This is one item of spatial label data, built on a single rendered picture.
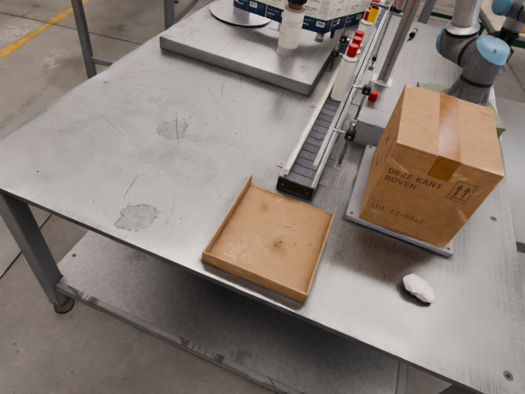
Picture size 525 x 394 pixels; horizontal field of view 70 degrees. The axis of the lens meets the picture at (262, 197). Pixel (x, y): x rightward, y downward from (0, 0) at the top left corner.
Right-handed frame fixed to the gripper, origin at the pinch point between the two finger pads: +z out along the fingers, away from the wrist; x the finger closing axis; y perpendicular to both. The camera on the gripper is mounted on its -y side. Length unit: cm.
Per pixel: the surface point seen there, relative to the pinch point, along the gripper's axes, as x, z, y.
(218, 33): -119, 3, 1
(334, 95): -69, 1, 40
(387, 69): -43.9, 2.2, 9.0
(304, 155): -79, 3, 75
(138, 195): -123, 8, 98
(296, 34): -85, -7, 11
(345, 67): -68, -10, 41
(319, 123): -74, 3, 57
